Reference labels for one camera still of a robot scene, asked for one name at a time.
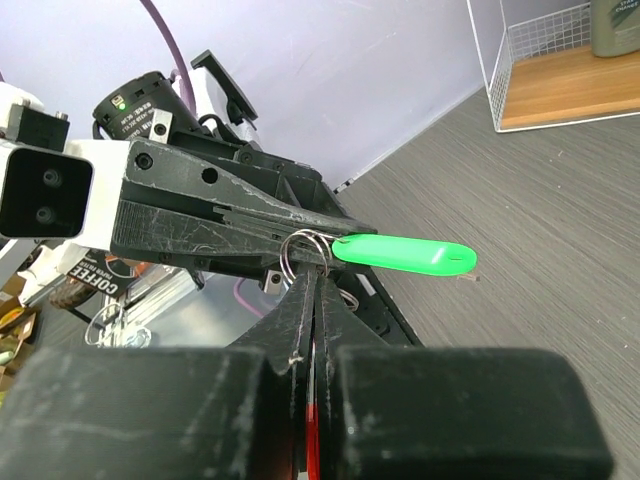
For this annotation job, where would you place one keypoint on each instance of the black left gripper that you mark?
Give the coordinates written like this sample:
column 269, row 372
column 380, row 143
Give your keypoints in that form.
column 219, row 205

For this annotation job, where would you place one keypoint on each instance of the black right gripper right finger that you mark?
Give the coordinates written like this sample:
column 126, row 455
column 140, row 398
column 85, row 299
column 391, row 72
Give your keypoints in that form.
column 394, row 412

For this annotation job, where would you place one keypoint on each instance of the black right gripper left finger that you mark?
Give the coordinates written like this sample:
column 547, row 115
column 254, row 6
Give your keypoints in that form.
column 234, row 412

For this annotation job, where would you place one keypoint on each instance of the red handled crescent blade keychain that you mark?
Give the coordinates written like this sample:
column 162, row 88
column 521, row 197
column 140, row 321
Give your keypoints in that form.
column 312, row 440

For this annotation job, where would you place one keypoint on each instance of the green tagged key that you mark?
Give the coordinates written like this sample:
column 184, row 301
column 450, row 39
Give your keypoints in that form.
column 414, row 255

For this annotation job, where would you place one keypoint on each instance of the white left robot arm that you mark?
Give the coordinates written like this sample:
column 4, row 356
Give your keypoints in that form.
column 148, row 108

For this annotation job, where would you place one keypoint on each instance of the coffee filter box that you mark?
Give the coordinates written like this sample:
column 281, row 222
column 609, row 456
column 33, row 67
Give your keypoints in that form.
column 96, row 272

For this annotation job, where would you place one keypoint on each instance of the glass carafe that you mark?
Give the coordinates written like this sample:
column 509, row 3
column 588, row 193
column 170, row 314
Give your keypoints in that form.
column 110, row 328

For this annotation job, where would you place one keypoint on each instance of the green bottle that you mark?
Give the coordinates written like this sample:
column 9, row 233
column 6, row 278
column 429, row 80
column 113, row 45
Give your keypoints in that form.
column 614, row 27

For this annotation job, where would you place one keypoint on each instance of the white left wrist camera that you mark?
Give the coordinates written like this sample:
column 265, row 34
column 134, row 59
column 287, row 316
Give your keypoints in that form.
column 53, row 187

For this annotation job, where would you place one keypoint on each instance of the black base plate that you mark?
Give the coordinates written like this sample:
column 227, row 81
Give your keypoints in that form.
column 377, row 309

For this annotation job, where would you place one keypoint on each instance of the white wire shelf unit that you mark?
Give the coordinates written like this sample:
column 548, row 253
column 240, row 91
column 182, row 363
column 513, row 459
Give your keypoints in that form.
column 539, row 69

